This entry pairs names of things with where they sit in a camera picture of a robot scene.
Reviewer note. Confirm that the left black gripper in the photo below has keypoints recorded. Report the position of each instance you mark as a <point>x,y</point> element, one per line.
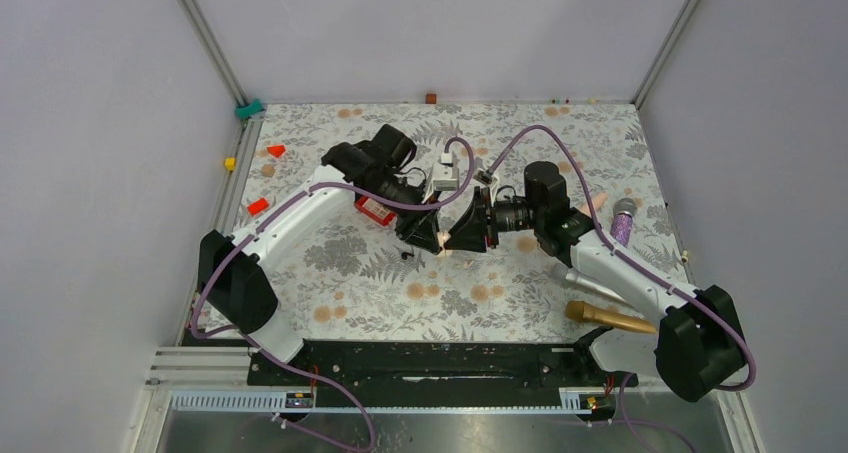
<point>419,227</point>

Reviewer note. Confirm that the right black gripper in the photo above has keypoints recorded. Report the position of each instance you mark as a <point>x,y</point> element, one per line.
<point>470,232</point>

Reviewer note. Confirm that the beige earbud charging case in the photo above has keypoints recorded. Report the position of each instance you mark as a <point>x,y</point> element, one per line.
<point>443,237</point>

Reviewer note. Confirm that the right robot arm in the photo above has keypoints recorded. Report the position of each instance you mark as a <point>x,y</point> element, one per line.
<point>698,343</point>

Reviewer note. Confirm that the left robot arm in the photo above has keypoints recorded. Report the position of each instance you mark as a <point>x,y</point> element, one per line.
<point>234,268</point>

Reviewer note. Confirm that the red plastic basket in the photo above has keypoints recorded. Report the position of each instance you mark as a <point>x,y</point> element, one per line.
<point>374,210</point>

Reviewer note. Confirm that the floral patterned mat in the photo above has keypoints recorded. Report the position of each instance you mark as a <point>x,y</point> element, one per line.
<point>347,279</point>

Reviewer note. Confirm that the silver microphone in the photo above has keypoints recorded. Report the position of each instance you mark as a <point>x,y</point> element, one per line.
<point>569,277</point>

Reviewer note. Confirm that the pink toy microphone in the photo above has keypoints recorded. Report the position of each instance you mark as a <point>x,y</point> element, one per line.
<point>595,204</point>

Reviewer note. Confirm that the gold microphone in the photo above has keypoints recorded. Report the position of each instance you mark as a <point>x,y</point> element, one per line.
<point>583,312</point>

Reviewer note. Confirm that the purple glitter microphone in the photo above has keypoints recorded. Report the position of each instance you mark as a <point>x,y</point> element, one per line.
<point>624,212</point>

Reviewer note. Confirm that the orange triangle block upper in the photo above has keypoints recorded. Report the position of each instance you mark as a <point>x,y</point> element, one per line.
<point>276,150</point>

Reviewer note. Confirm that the orange block lower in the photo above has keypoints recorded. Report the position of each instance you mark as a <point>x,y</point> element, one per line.
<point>258,206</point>

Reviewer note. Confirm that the yellow cube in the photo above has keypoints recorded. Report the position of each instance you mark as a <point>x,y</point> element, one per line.
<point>230,164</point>

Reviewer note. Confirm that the teal block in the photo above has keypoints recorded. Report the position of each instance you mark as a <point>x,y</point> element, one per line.
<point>247,111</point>

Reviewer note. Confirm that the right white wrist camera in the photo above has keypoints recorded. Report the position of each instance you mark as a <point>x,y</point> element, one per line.
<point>486,178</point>

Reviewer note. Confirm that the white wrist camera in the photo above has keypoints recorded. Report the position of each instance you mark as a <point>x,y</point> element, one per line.
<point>486,178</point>
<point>444,176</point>

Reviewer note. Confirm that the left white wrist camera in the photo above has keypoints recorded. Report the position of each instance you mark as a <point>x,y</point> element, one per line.
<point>444,176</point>

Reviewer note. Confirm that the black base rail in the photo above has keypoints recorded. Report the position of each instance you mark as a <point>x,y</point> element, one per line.
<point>442,375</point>

